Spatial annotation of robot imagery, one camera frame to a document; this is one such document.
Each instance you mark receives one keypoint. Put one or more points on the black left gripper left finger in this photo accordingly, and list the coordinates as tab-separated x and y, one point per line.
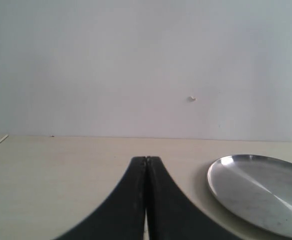
121	215

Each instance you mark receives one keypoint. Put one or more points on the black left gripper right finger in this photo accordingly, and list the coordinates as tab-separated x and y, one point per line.
170	213

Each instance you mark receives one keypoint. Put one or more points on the round steel plate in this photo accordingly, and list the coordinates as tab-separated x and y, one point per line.
255	188

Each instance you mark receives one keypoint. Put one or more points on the small white wall hook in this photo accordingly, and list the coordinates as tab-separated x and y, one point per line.
192	99

